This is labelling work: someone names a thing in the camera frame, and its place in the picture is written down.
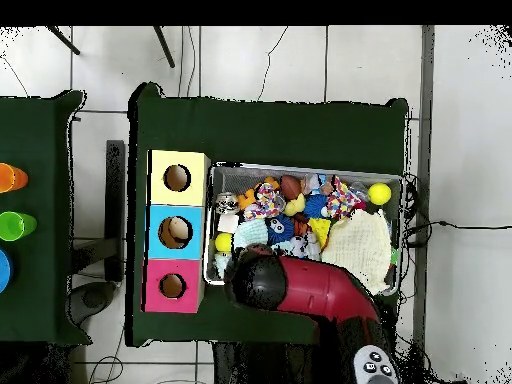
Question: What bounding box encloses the cream waffle cloth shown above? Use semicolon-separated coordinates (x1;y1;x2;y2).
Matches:
319;208;393;296

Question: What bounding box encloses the mint green waffle cloth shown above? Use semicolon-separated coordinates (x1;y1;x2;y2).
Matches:
213;217;270;281

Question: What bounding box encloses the dark green table cloth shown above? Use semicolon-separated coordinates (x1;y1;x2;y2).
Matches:
0;89;92;347
125;81;410;348

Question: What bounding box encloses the wooden box with three holes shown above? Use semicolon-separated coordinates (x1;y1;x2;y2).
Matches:
141;149;212;314

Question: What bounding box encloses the blue spiky ball with eyes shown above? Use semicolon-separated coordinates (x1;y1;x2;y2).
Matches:
264;213;296;246

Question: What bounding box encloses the blue plastic cup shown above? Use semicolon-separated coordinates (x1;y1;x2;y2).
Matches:
0;248;13;294

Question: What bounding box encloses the green plastic cup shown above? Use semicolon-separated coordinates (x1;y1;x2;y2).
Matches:
0;210;38;242

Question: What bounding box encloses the grey round stand foot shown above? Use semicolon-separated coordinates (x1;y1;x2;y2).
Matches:
67;281;117;326

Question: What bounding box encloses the yellow cheese wedge toy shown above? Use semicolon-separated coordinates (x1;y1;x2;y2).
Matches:
309;217;332;249

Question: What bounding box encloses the black tripod leg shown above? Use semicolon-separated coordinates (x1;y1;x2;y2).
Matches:
46;25;81;56
153;25;176;69

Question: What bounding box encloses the yellow ball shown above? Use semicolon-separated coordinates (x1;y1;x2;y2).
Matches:
366;182;393;206
214;232;234;254

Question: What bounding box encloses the crushed metal can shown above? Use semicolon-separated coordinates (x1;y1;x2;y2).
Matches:
215;191;241;215

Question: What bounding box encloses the brown toy football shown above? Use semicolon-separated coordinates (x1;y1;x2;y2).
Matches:
279;174;304;201

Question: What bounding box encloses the shallow silver mesh bin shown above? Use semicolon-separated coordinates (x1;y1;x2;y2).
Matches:
202;161;405;297

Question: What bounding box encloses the black power cable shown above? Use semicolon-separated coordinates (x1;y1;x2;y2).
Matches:
403;219;512;232

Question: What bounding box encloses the orange plastic cup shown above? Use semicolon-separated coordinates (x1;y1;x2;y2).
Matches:
0;162;29;194

